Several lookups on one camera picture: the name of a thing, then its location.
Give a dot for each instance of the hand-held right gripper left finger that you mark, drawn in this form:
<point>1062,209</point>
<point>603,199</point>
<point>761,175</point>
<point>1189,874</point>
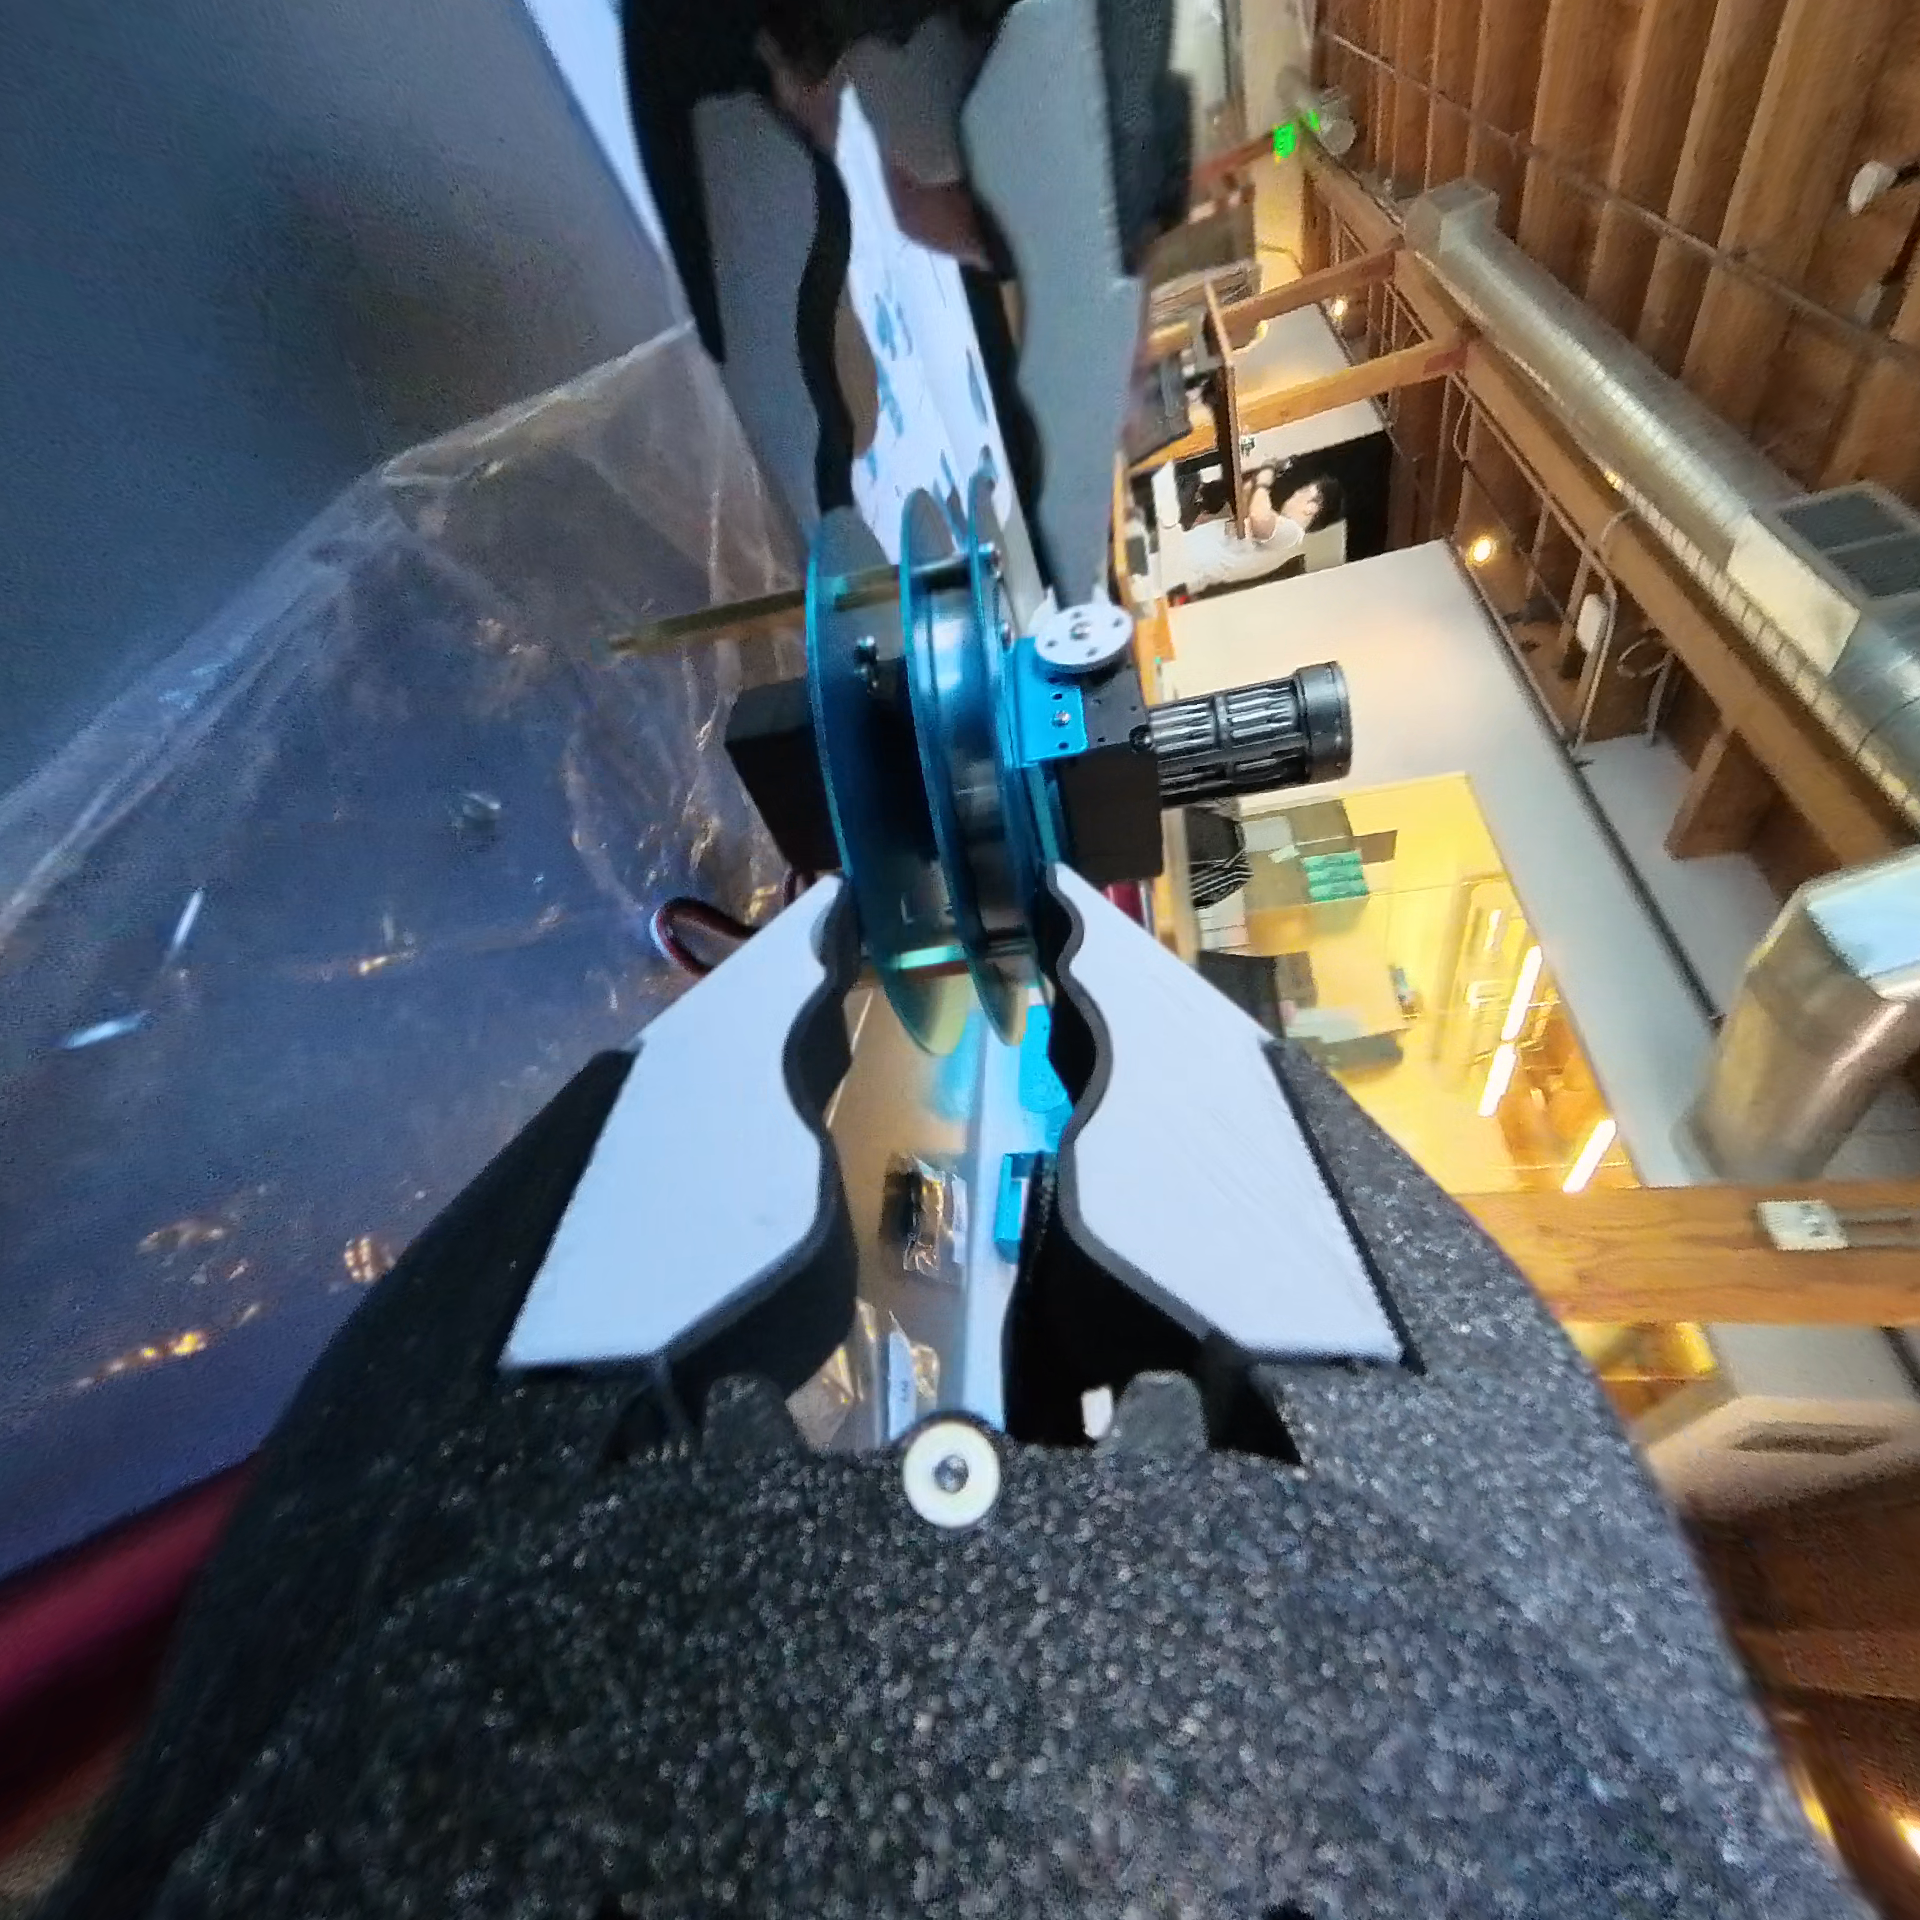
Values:
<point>674,1200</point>

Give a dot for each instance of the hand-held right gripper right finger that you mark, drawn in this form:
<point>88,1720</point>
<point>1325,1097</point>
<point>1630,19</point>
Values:
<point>1230,1200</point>

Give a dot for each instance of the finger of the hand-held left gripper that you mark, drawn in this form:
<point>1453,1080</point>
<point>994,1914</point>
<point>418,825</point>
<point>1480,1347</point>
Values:
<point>757,269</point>
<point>1072,224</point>

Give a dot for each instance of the blue robot arm base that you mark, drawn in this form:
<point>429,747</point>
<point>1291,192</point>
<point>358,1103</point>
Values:
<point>877,779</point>

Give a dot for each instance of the grey desk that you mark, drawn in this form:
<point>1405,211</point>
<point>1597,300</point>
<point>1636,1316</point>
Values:
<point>225,300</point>

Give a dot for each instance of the green exit sign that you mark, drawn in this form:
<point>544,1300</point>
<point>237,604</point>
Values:
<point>1290,137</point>

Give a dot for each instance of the pile of small screw bags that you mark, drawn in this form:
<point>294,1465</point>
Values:
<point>914,1200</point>

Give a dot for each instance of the clear plastic bag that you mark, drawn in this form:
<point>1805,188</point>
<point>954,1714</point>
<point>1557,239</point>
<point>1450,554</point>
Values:
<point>374,901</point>

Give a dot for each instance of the wooden post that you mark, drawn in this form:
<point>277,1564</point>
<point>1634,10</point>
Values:
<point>1651,1253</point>

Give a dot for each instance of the silver ventilation duct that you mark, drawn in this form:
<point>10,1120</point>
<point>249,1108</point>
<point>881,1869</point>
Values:
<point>1621,388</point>

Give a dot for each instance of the silver duct branch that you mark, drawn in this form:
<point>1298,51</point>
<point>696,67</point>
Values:
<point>1798,1020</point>

